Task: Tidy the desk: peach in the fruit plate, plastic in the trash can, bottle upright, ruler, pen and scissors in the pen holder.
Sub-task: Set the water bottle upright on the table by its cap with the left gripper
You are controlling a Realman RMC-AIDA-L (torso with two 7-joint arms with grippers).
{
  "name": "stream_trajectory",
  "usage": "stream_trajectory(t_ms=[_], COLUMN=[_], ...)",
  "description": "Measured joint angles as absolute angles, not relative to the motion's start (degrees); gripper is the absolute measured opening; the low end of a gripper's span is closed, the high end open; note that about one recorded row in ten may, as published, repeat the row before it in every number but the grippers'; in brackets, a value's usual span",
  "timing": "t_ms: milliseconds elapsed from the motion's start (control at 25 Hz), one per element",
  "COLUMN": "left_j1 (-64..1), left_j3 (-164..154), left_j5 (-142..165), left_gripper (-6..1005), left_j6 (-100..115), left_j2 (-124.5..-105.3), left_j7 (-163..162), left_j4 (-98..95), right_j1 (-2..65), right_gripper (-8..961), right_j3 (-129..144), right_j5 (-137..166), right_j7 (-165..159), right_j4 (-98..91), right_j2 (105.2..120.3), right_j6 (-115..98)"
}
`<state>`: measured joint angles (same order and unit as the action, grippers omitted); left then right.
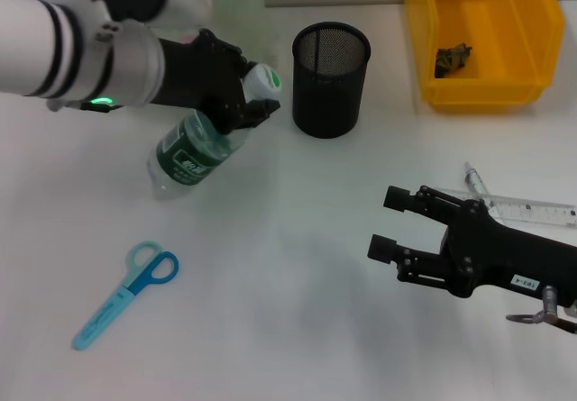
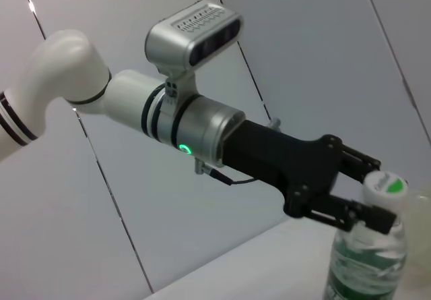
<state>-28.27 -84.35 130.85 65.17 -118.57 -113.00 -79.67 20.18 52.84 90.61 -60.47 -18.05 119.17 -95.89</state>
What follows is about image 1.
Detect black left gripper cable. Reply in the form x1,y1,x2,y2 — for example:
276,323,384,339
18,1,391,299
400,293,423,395
78,98,123,114

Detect transparent plastic ruler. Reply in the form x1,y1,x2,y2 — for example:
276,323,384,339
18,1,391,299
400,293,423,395
435,187,577,229

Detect grey right gripper cable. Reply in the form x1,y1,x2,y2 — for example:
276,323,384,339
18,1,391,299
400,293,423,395
505,285,577,334

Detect green plastic wrapper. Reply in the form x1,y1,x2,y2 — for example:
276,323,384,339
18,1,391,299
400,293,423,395
435,43,473,79

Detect blue scissors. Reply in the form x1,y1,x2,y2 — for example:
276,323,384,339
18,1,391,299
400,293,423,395
72,241,180,351

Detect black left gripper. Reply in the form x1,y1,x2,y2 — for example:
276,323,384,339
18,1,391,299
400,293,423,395
151,29,281,130

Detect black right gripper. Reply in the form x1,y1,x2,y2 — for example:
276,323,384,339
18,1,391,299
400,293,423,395
367,185,577,307

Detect yellow plastic bin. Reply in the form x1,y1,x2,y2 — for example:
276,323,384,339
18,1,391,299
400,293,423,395
404,0,567,114

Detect black mesh pen holder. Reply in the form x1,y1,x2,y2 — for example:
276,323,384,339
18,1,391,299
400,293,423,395
291,22,371,140

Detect white grey pen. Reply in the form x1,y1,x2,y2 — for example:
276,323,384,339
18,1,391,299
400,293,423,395
463,161,506,220

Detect clear green-label water bottle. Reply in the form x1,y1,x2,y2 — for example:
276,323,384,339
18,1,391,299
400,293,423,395
146,62,283,202

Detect translucent green plastic fruit bowl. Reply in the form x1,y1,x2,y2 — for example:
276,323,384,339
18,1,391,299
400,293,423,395
205,0,279,73

